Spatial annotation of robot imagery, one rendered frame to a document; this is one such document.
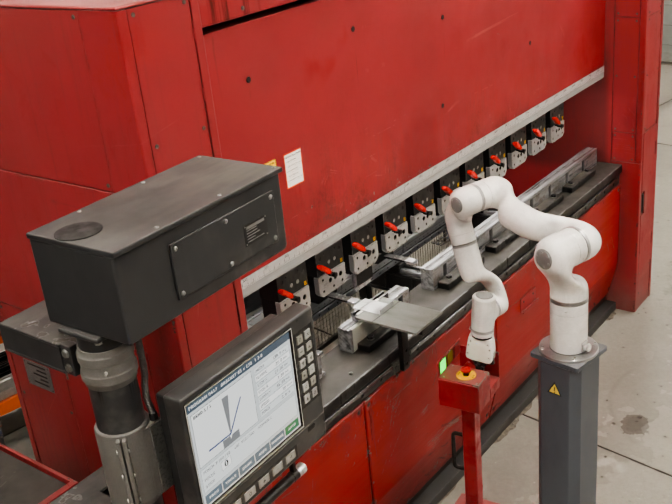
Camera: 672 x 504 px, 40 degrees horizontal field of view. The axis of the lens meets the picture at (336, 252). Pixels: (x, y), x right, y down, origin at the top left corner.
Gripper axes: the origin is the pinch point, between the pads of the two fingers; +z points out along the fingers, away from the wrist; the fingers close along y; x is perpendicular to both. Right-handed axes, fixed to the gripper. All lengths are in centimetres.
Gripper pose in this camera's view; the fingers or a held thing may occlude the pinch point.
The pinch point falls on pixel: (480, 369)
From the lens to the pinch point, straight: 347.8
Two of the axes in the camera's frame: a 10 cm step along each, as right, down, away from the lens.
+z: 0.2, 9.0, 4.4
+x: 5.1, -3.9, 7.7
